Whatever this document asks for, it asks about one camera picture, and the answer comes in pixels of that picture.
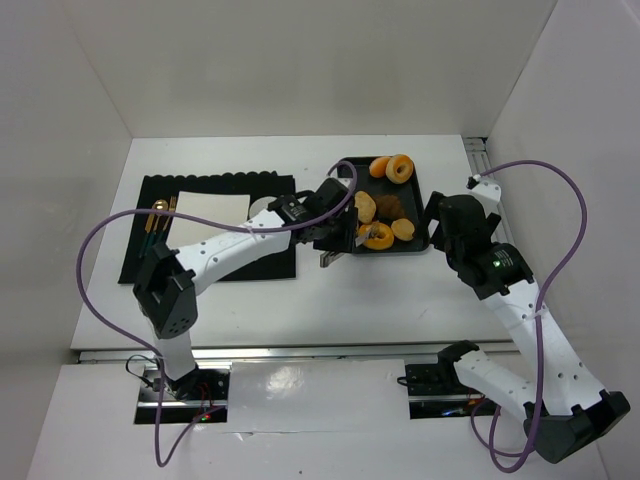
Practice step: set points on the beige oval bread roll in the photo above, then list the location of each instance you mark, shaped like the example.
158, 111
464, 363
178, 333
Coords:
366, 207

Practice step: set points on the metal tongs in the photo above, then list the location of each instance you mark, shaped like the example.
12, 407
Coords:
327, 258

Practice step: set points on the brown chocolate bread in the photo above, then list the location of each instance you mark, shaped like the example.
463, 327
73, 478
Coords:
389, 207

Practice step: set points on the black cloth placemat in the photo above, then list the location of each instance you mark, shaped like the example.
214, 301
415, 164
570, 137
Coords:
255, 185

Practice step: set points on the orange half donut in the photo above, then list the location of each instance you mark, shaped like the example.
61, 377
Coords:
377, 168

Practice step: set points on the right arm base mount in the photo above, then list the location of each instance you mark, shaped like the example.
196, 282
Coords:
434, 390

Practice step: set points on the aluminium rail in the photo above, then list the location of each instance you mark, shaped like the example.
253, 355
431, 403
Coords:
317, 352

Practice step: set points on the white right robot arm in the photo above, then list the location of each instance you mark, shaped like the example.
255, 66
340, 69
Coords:
566, 408

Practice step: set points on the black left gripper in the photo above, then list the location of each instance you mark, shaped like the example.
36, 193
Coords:
345, 230

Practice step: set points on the black plastic tray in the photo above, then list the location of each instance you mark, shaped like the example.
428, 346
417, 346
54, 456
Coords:
409, 195

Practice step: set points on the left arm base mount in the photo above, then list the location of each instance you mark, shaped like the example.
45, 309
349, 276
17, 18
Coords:
205, 399

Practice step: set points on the white ceramic cup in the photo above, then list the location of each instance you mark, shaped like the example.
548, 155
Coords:
258, 205

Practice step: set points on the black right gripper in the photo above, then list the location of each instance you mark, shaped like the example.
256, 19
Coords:
436, 220

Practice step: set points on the gold spoon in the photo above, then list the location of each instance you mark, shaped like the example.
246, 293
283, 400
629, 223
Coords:
153, 218

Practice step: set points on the tan ring donut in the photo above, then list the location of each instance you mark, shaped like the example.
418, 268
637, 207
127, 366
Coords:
399, 169

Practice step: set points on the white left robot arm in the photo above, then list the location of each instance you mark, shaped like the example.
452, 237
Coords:
170, 280

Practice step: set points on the orange glazed ring donut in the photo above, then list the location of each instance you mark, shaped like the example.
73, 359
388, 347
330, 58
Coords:
379, 236

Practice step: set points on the small orange round bread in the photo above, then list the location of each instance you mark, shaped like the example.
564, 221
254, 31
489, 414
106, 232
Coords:
403, 229

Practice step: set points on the white square plate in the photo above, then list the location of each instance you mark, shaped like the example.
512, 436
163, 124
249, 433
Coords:
225, 209

